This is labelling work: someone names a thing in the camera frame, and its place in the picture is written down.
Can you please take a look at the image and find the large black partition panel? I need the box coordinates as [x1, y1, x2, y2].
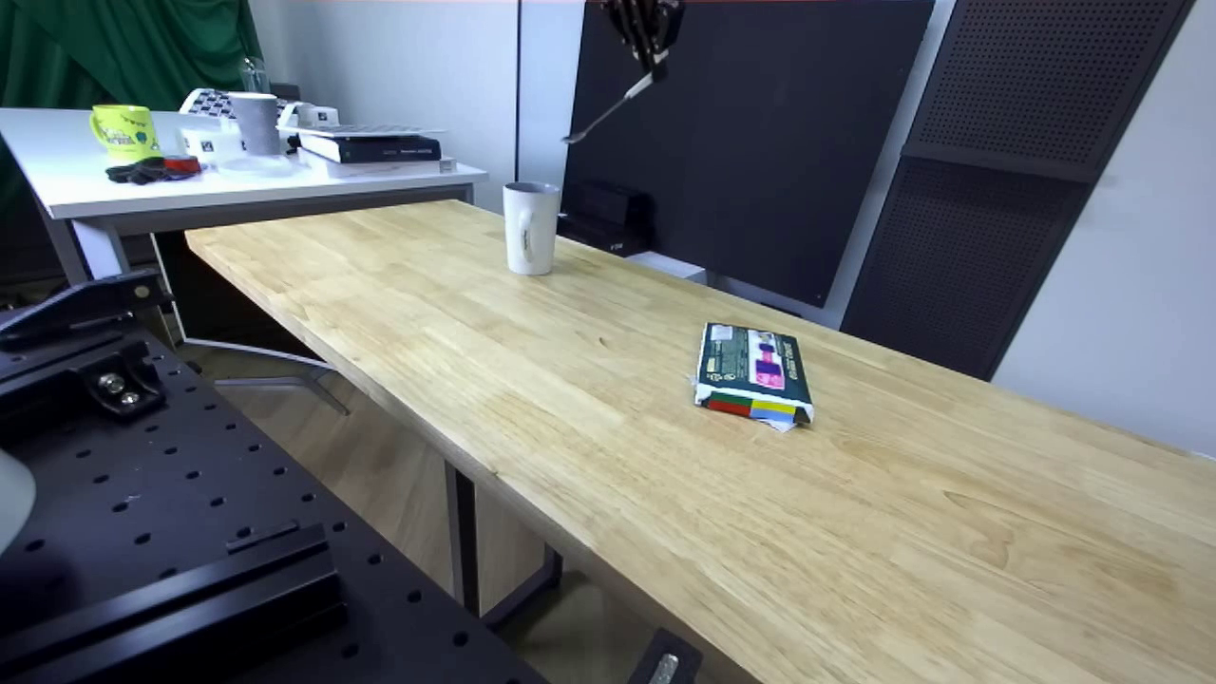
[560, 0, 939, 310]

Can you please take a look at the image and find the black rail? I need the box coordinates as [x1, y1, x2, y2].
[0, 522, 350, 684]

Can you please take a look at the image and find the colourful flat box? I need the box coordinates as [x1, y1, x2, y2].
[687, 319, 820, 437]

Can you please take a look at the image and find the grey white cup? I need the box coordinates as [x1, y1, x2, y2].
[223, 89, 291, 161]

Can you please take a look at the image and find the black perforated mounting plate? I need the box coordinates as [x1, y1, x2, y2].
[0, 331, 547, 684]

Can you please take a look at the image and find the dark mesh partition panel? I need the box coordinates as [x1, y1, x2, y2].
[841, 0, 1202, 384]

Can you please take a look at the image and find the small checkered white object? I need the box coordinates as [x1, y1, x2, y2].
[175, 84, 248, 163]

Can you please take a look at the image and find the white ceramic mug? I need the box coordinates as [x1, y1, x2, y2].
[497, 177, 567, 280]

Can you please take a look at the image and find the metal spoon with white handle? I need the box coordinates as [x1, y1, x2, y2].
[560, 59, 674, 148]

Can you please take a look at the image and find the white side table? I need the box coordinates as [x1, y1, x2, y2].
[0, 101, 490, 287]

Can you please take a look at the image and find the green curtain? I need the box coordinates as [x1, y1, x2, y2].
[0, 0, 266, 115]

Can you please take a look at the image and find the small black metal bracket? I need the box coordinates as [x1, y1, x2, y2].
[79, 351, 170, 423]

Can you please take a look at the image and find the black table leg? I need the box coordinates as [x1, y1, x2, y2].
[442, 460, 571, 635]

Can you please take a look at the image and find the silver frame post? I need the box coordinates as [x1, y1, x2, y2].
[817, 0, 961, 331]

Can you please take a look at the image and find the yellow cup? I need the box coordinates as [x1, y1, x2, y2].
[89, 101, 163, 163]

